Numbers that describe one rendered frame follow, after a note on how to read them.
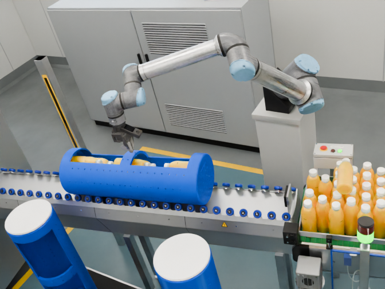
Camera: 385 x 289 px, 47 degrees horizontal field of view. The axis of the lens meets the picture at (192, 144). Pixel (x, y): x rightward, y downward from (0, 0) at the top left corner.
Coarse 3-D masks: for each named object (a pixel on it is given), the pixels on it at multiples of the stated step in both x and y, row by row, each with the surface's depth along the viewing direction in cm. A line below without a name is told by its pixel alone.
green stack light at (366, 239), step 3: (357, 231) 182; (357, 234) 182; (360, 234) 180; (372, 234) 179; (357, 237) 184; (360, 237) 181; (363, 237) 180; (366, 237) 180; (369, 237) 180; (372, 237) 181; (360, 240) 182; (363, 240) 181; (366, 240) 181; (369, 240) 181; (372, 240) 182; (366, 243) 182
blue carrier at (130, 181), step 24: (72, 168) 261; (96, 168) 254; (120, 168) 249; (144, 168) 244; (168, 168) 239; (192, 168) 234; (72, 192) 268; (96, 192) 260; (120, 192) 252; (144, 192) 245; (168, 192) 239; (192, 192) 234
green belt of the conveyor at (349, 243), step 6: (300, 210) 239; (300, 240) 222; (306, 240) 222; (312, 240) 221; (318, 240) 220; (324, 240) 219; (336, 240) 218; (342, 240) 217; (348, 246) 214; (354, 246) 213; (372, 246) 211; (378, 246) 210; (384, 246) 210
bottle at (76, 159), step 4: (76, 156) 270; (80, 156) 269; (84, 156) 268; (72, 160) 268; (76, 160) 267; (80, 160) 266; (84, 160) 265; (88, 160) 264; (92, 160) 264; (96, 160) 264
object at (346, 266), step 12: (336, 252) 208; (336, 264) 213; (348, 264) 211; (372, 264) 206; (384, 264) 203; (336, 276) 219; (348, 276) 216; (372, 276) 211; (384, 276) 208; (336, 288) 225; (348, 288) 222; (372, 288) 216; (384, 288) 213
